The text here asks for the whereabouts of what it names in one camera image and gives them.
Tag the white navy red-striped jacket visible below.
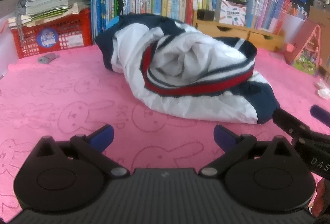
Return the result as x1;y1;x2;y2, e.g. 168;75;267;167
94;14;281;125

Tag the small grey object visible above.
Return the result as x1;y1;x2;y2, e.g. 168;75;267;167
38;53;59;64

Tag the white printed cardboard box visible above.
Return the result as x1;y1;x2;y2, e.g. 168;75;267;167
215;0;247;26

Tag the pink rabbit print blanket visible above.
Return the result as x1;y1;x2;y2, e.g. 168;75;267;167
0;45;330;224

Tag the white board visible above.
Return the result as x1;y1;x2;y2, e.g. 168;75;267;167
280;15;308;41

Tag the pink toy house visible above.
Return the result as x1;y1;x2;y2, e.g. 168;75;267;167
284;24;326;77

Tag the small black box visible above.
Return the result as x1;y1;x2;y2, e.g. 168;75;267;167
197;9;215;21

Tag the person's right hand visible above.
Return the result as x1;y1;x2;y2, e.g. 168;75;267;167
311;177;330;217

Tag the large red plastic crate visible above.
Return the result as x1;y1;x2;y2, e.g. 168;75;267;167
10;9;94;59

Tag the wooden drawer organizer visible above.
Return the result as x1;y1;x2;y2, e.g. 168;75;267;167
192;9;284;52

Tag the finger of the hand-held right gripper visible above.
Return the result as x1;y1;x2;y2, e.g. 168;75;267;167
272;108;311;142
310;105;330;123

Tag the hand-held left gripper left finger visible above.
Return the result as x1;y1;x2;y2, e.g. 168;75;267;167
35;125;131;178

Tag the brown cardboard box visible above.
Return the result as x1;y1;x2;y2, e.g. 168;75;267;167
308;0;330;31

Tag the white plastic bag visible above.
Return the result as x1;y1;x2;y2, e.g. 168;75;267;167
0;18;14;79

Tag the crumpled white tissue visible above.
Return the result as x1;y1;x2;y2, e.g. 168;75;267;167
313;79;330;99

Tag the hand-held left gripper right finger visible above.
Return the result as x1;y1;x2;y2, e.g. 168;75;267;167
200;125;297;178

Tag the row of pastel slim books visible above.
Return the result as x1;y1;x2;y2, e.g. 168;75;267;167
245;0;308;35

